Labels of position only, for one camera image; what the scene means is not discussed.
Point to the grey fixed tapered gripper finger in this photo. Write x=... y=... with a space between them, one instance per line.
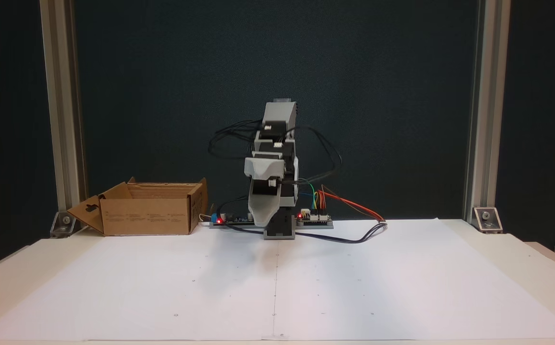
x=264 y=208

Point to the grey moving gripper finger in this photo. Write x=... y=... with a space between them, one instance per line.
x=264 y=167

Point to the circuit board with white connectors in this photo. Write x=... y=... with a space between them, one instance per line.
x=315 y=218

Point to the brown cardboard box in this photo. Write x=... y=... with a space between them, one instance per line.
x=148 y=220

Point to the metal corner bracket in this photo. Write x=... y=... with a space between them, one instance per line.
x=66 y=223
x=487 y=219

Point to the aluminium frame post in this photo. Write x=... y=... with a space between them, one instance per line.
x=62 y=96
x=490 y=96

